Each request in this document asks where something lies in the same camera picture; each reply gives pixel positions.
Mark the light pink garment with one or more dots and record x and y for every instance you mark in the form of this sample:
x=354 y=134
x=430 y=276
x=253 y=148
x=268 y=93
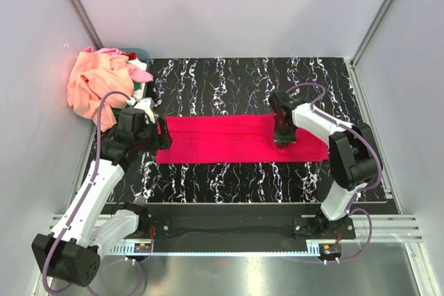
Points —
x=135 y=73

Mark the magenta red t shirt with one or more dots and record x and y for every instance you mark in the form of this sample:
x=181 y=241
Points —
x=235 y=139

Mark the aluminium frame post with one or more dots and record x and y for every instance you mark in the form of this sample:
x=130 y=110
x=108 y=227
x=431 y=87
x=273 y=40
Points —
x=370 y=33
x=86 y=23

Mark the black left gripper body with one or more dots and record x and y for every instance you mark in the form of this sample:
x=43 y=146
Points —
x=148 y=138

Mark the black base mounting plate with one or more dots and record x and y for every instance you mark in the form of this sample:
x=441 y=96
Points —
x=247 y=223

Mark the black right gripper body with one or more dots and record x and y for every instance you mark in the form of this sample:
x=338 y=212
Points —
x=284 y=133

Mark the green garment in basket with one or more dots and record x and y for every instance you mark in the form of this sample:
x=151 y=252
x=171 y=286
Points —
x=138 y=94

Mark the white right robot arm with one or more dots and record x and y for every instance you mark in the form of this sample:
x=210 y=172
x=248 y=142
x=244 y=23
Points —
x=354 y=159

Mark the peach orange t shirt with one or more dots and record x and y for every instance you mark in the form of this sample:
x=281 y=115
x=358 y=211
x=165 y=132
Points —
x=98 y=84

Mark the teal laundry basket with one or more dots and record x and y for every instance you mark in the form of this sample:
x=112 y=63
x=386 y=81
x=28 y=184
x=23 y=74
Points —
x=138 y=61

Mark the red garment in basket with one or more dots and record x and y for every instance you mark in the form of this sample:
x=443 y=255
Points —
x=132 y=56

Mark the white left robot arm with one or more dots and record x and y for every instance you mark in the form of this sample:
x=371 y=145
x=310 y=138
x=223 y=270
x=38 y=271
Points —
x=73 y=249

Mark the right aluminium frame post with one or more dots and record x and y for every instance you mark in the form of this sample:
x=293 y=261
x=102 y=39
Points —
x=370 y=33

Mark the left aluminium frame post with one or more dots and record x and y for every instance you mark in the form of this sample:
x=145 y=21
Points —
x=86 y=23

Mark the white slotted cable duct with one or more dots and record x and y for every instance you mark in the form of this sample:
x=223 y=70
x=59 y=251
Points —
x=297 y=249

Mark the white garment in basket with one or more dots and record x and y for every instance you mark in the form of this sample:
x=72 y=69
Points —
x=139 y=64

